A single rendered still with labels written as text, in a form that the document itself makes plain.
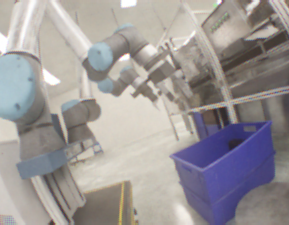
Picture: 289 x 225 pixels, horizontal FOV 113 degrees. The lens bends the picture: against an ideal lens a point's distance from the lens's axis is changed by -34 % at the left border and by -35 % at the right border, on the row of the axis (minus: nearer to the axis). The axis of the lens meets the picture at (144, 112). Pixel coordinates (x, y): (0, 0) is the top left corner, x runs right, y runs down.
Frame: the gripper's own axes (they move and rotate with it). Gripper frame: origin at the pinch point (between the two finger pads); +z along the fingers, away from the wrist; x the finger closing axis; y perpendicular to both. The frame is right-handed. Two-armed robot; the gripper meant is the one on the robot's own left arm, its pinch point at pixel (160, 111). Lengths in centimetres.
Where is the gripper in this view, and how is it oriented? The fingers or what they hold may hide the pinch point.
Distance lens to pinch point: 91.2
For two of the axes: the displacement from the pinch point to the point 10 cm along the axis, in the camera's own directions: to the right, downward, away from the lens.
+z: 6.8, 7.2, -1.5
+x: 1.0, 1.2, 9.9
